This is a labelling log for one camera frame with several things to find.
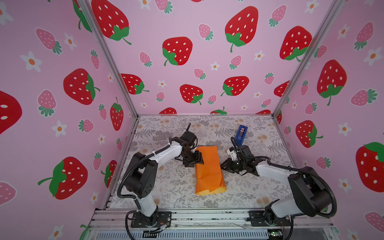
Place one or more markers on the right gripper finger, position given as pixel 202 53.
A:
pixel 232 171
pixel 227 164

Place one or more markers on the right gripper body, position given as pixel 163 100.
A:
pixel 233 165

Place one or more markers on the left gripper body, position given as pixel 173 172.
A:
pixel 189 154

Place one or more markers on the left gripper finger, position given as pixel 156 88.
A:
pixel 189 163
pixel 198 158

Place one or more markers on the orange wrapping paper sheet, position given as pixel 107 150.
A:
pixel 209 176

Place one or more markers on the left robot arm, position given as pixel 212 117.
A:
pixel 139 179

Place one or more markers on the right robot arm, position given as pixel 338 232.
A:
pixel 311 195

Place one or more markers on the blue tape dispenser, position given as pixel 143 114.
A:
pixel 241 134

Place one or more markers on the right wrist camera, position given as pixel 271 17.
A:
pixel 232 153

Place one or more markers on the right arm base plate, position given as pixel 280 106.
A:
pixel 267 219

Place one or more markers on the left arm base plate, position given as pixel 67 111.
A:
pixel 157 220

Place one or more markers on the aluminium front frame rail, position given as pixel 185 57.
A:
pixel 210 224

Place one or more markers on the left aluminium corner post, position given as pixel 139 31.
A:
pixel 90 17

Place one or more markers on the aluminium corner post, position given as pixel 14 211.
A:
pixel 90 17
pixel 325 25

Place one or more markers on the right aluminium corner post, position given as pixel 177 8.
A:
pixel 325 25

